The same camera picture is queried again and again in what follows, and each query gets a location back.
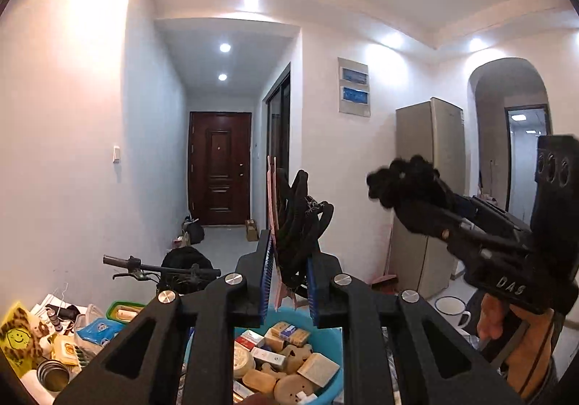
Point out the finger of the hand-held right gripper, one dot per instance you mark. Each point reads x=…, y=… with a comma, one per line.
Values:
x=429, y=224
x=461, y=206

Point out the tan box blue label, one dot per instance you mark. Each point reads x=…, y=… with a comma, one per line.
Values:
x=287, y=331

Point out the red dustpan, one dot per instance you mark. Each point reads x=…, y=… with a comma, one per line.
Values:
x=384, y=282

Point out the clear plastic tub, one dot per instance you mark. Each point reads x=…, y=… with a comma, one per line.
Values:
x=88, y=313

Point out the blue plastic basin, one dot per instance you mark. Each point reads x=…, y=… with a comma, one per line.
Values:
x=328, y=337

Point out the white light switch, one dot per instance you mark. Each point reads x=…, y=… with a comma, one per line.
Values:
x=116, y=153

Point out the black-framed glass door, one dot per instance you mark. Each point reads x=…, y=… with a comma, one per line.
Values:
x=278, y=124

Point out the small cardboard box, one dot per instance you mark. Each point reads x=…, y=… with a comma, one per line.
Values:
x=251, y=231

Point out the round cream jar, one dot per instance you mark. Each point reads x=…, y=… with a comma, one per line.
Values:
x=242, y=362

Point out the black fluffy knit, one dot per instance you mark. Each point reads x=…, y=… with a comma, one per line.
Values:
x=402, y=183

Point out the grey electrical panel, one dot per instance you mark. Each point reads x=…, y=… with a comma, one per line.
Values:
x=353, y=88

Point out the brown round face piece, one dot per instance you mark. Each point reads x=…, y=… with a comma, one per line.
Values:
x=291, y=389

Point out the tan soap block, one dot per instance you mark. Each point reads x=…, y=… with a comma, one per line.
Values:
x=316, y=369

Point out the blue white powder bag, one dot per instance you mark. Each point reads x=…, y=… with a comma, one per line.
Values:
x=97, y=328

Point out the beige refrigerator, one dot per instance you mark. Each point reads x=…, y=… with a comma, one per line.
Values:
x=429, y=138

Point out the white slim carton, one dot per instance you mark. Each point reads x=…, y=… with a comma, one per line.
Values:
x=269, y=358

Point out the white enamel mug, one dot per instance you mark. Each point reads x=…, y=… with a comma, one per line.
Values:
x=448, y=307

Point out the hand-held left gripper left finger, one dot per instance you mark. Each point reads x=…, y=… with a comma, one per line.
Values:
x=267, y=278

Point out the small black bag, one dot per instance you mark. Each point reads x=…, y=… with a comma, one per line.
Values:
x=194, y=231

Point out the yellow cookie packs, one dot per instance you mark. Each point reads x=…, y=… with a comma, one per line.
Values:
x=65, y=348

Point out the brown entrance door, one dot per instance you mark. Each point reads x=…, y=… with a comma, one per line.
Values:
x=219, y=169

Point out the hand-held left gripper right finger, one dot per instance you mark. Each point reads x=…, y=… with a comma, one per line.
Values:
x=311, y=292

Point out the red white box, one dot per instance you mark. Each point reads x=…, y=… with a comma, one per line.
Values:
x=249, y=339

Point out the black pouch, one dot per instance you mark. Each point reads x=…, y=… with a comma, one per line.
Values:
x=63, y=311

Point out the yellow smiley bag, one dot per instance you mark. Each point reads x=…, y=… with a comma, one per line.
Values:
x=16, y=337

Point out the person's right hand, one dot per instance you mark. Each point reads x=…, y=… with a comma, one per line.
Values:
x=493, y=319

